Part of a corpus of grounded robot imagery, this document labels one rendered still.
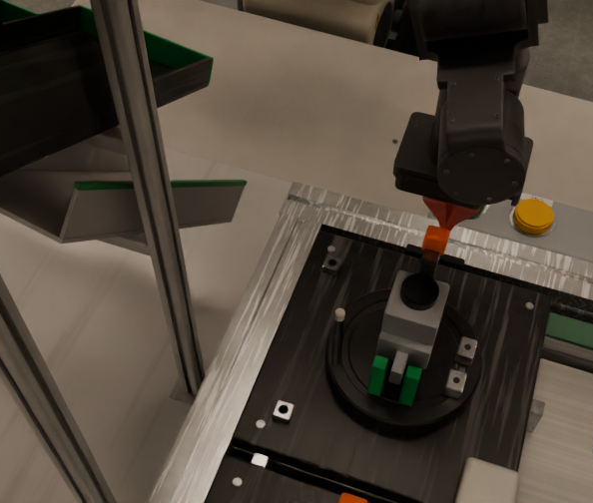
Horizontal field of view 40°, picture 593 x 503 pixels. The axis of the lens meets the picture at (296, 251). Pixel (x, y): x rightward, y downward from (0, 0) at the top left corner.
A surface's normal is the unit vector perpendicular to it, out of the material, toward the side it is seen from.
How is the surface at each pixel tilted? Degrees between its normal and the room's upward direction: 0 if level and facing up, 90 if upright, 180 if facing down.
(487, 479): 0
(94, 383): 0
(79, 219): 90
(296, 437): 0
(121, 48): 90
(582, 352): 90
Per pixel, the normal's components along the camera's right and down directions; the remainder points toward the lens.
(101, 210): 0.87, 0.40
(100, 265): 0.01, -0.58
